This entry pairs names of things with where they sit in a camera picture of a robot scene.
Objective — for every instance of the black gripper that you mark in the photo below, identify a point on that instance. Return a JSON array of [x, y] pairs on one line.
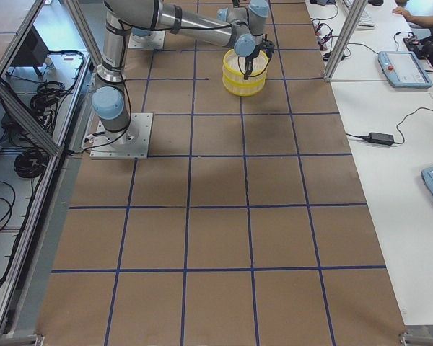
[[253, 57]]

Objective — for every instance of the yellow steamer layer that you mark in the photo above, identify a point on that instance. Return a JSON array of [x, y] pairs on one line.
[[236, 85], [234, 67]]

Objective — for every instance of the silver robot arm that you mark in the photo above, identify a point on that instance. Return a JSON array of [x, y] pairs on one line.
[[144, 23]]

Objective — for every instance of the person forearm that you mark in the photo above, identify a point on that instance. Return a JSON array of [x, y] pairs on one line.
[[421, 21]]

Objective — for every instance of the black power brick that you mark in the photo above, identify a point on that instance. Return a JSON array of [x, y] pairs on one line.
[[379, 138]]

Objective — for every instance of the teach pendant tablet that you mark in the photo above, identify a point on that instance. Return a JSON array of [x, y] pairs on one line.
[[403, 70]]

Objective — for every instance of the aluminium frame post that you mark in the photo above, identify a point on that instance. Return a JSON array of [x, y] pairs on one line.
[[346, 32]]

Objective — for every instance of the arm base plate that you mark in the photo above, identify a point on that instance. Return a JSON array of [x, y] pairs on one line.
[[134, 143]]

